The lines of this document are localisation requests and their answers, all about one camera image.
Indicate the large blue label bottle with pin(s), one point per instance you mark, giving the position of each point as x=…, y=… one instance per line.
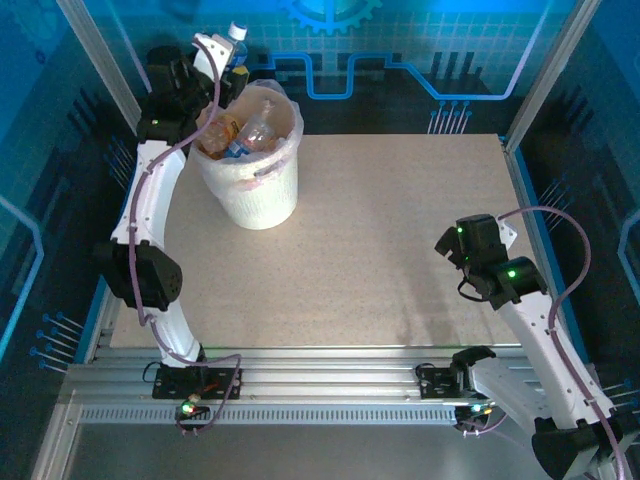
x=239, y=52

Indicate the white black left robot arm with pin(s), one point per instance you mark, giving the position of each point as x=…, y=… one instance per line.
x=155, y=190

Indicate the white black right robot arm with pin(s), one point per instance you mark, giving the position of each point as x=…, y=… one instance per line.
x=530, y=330

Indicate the clear plastic bin liner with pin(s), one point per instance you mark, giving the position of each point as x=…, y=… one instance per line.
x=290, y=120

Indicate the white plastic bin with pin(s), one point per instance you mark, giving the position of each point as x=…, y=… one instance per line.
x=260, y=200

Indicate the aluminium frame post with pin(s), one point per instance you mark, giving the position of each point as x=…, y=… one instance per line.
x=107, y=75
x=545, y=75

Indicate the aluminium blue table side rail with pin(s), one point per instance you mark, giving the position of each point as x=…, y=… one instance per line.
x=106, y=337
x=522, y=175

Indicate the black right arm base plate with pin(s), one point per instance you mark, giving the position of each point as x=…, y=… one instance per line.
x=432, y=382

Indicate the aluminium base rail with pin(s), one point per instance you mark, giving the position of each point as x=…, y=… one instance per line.
x=325, y=375

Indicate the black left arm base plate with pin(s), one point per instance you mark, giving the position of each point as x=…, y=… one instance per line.
x=172, y=387

